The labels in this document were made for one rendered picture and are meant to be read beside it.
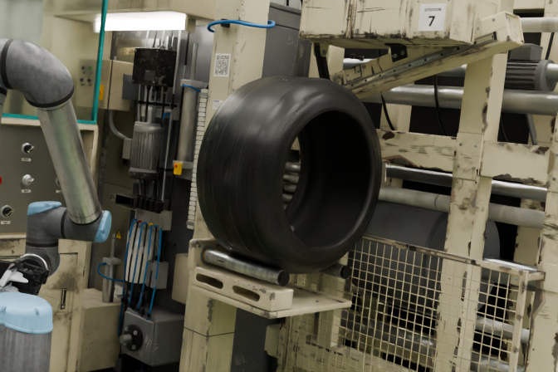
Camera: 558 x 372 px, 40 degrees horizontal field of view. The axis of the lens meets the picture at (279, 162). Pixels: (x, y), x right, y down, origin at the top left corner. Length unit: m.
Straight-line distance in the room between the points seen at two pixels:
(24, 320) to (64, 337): 1.01
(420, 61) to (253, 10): 0.56
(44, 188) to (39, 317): 0.95
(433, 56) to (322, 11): 0.41
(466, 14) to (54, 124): 1.22
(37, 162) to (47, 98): 0.76
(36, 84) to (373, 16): 1.12
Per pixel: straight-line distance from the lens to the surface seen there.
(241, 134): 2.17
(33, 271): 2.09
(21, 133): 2.55
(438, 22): 2.34
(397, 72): 2.56
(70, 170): 2.03
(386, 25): 2.45
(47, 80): 1.83
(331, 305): 2.43
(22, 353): 1.72
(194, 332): 2.65
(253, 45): 2.56
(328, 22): 2.60
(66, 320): 2.70
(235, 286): 2.36
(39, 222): 2.25
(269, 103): 2.18
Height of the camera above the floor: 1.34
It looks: 3 degrees down
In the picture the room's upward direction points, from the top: 6 degrees clockwise
